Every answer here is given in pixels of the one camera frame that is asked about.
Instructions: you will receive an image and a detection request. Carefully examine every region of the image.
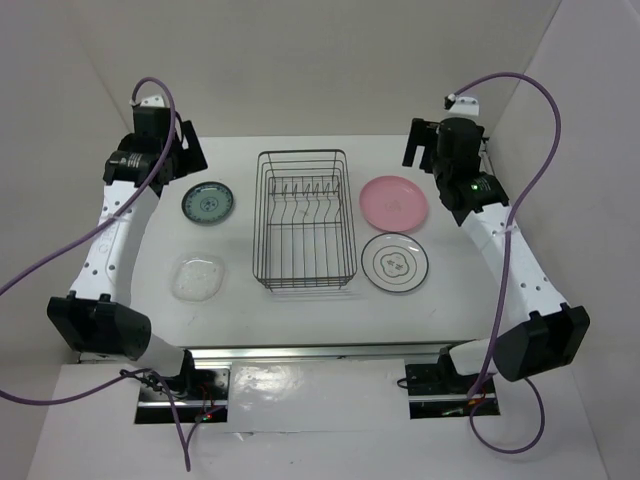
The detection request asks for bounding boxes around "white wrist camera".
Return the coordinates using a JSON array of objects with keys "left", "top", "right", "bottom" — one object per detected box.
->
[
  {"left": 129, "top": 94, "right": 167, "bottom": 108},
  {"left": 444, "top": 94, "right": 480, "bottom": 119}
]

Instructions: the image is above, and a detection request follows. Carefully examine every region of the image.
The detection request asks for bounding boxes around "green blue patterned plate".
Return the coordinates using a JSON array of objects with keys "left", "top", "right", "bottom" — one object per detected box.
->
[{"left": 181, "top": 181, "right": 234, "bottom": 226}]

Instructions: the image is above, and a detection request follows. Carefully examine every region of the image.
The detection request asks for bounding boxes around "clear glass plate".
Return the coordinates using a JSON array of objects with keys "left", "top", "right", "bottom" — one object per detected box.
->
[{"left": 169, "top": 252, "right": 226, "bottom": 303}]

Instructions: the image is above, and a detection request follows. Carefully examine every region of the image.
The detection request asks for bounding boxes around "white plate dark rim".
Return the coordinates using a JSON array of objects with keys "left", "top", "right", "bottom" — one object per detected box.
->
[{"left": 360, "top": 233, "right": 430, "bottom": 294}]

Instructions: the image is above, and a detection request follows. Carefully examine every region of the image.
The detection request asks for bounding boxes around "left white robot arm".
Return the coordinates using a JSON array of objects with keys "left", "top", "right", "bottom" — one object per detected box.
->
[{"left": 47, "top": 95, "right": 207, "bottom": 399}]

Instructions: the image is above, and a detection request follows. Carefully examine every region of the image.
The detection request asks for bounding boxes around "aluminium rail front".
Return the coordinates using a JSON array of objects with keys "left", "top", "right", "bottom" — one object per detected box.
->
[{"left": 191, "top": 341, "right": 463, "bottom": 366}]

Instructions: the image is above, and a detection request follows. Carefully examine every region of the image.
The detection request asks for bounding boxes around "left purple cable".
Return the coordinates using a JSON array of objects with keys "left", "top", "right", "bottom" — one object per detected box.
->
[{"left": 0, "top": 77, "right": 221, "bottom": 473}]

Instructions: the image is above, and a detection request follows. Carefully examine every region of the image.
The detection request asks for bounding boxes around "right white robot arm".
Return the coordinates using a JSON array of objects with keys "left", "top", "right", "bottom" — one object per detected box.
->
[{"left": 402, "top": 117, "right": 590, "bottom": 392}]

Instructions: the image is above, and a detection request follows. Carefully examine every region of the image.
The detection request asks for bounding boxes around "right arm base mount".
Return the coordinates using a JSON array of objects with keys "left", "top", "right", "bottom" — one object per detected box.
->
[{"left": 396, "top": 363, "right": 500, "bottom": 420}]

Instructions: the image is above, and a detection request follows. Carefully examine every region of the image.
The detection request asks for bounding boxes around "pink plastic plate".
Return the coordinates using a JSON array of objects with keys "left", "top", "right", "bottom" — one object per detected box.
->
[{"left": 359, "top": 175, "right": 429, "bottom": 232}]

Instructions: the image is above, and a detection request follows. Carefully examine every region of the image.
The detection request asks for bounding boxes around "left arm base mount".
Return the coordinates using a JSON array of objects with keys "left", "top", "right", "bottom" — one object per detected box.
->
[{"left": 134, "top": 366, "right": 231, "bottom": 425}]

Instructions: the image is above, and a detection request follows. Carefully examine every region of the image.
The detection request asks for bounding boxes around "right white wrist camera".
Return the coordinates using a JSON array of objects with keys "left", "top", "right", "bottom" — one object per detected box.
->
[{"left": 444, "top": 94, "right": 480, "bottom": 119}]

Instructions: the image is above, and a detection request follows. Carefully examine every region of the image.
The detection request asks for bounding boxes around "dark wire dish rack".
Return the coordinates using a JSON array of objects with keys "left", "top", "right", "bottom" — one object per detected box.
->
[{"left": 252, "top": 149, "right": 357, "bottom": 292}]

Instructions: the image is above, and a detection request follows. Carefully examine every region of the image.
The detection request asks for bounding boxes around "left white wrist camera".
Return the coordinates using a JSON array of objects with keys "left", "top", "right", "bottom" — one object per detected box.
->
[{"left": 129, "top": 94, "right": 167, "bottom": 108}]

